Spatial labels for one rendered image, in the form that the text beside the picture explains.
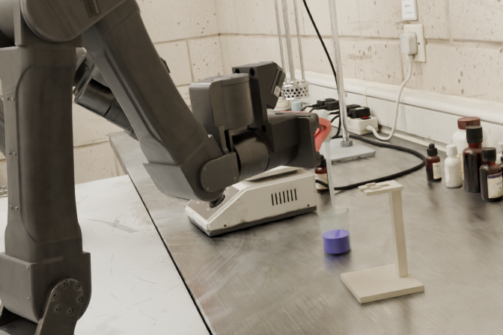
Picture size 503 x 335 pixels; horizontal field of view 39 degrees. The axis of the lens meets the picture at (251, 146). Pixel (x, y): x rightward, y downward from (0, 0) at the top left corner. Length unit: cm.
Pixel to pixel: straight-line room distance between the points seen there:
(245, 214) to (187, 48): 248
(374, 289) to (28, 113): 45
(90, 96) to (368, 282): 53
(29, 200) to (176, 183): 18
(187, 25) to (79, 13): 291
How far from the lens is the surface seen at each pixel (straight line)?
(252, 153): 83
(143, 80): 72
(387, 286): 87
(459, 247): 100
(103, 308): 95
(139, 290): 98
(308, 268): 97
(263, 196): 115
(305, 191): 118
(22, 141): 66
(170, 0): 356
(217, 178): 78
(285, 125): 86
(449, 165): 127
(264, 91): 85
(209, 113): 80
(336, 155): 155
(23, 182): 67
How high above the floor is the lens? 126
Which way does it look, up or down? 11 degrees down
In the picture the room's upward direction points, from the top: 7 degrees counter-clockwise
